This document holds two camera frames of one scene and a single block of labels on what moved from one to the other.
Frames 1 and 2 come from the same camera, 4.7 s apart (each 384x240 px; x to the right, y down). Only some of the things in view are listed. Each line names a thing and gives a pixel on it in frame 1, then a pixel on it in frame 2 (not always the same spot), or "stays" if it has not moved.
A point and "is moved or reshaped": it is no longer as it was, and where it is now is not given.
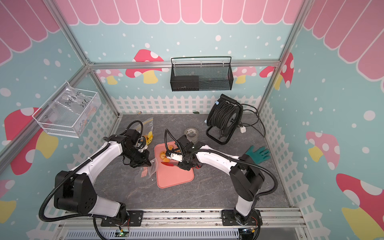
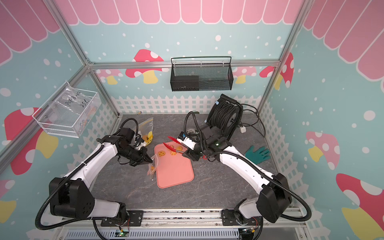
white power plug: x=242 y=129 stays
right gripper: x=185 y=167 -> x=190 y=154
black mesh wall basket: x=201 y=73 stays
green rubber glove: x=261 y=154 stays
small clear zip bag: x=145 y=173 is moved or reshaped
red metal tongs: x=171 y=163 -> x=177 y=142
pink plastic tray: x=168 y=174 stays
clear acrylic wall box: x=68 y=112 stays
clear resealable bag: x=148 y=129 stays
